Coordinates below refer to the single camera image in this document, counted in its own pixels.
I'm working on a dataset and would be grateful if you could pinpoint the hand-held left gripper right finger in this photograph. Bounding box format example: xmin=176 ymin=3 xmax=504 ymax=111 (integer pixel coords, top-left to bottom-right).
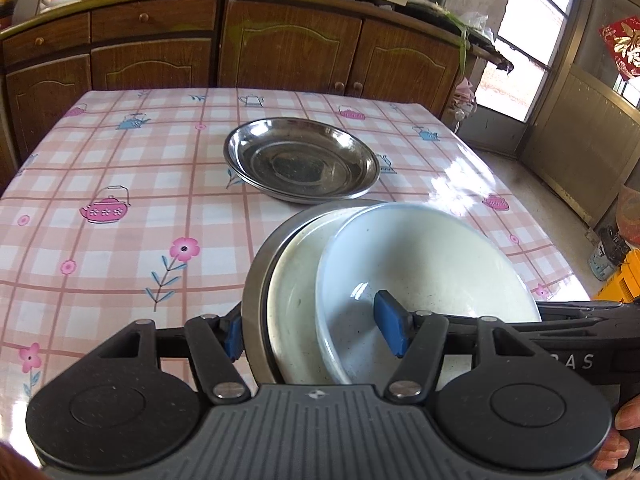
xmin=374 ymin=290 xmax=538 ymax=403

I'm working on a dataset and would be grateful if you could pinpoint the pink cloth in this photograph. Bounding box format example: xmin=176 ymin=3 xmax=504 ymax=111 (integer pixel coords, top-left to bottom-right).
xmin=451 ymin=76 xmax=477 ymax=111

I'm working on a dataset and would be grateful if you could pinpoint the red paper decoration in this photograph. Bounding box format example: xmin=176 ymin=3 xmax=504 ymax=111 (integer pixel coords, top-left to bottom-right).
xmin=598 ymin=16 xmax=640 ymax=78

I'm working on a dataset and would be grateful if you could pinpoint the wooden cabinet with drawers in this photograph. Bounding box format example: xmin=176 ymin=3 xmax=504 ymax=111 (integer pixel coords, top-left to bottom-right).
xmin=0 ymin=0 xmax=223 ymax=161

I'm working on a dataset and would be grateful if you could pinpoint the clear plastic bag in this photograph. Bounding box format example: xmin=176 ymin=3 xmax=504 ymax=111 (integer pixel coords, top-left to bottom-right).
xmin=457 ymin=10 xmax=493 ymax=41

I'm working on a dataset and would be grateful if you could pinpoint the window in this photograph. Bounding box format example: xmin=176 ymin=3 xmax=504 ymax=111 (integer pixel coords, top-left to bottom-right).
xmin=475 ymin=0 xmax=591 ymax=123

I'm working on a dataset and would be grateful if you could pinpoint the wooden two-door cabinet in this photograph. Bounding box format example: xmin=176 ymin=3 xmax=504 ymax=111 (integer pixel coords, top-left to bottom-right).
xmin=220 ymin=0 xmax=473 ymax=116

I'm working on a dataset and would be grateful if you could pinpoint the pink checked printed tablecloth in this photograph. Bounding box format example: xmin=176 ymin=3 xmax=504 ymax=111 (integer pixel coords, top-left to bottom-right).
xmin=0 ymin=87 xmax=588 ymax=466

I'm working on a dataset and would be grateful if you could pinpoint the stainless steel bowl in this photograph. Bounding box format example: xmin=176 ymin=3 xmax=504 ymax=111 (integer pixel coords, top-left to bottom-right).
xmin=241 ymin=199 xmax=386 ymax=386

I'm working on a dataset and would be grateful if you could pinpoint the person's right hand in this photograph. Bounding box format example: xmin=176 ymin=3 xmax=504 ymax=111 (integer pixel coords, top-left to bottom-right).
xmin=594 ymin=394 xmax=640 ymax=472

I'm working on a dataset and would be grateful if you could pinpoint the stainless steel plate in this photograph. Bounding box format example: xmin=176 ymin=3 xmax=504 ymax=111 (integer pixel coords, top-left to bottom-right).
xmin=223 ymin=117 xmax=382 ymax=200
xmin=225 ymin=152 xmax=381 ymax=206

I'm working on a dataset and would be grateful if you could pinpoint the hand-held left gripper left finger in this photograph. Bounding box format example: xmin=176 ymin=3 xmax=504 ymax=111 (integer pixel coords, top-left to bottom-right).
xmin=97 ymin=304 xmax=252 ymax=406

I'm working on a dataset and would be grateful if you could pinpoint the black flat tray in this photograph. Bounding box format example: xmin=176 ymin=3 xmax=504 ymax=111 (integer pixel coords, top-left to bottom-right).
xmin=405 ymin=0 xmax=515 ymax=71

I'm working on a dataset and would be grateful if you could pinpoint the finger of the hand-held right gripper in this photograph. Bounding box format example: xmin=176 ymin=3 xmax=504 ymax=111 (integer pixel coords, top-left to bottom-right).
xmin=530 ymin=297 xmax=640 ymax=335

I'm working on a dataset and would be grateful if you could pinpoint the white bowl green print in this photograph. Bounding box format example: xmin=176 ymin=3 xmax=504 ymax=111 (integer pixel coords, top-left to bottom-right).
xmin=266 ymin=205 xmax=381 ymax=386

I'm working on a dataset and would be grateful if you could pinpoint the green scallion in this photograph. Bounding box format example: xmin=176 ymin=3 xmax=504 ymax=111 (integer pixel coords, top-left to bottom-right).
xmin=435 ymin=7 xmax=473 ymax=73

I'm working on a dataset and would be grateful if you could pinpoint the orange woven sack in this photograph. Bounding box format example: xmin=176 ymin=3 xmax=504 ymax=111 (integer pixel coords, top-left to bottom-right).
xmin=615 ymin=184 xmax=640 ymax=248

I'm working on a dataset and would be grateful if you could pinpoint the white plastic bucket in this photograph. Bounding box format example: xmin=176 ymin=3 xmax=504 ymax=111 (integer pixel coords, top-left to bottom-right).
xmin=589 ymin=225 xmax=632 ymax=282

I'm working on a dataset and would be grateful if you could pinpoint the tan metal door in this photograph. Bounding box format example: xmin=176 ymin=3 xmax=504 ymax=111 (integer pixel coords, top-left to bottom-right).
xmin=520 ymin=0 xmax=640 ymax=228

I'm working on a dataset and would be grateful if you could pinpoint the white bowl blue floral pattern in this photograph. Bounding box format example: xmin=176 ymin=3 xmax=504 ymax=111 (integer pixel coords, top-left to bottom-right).
xmin=315 ymin=203 xmax=543 ymax=386

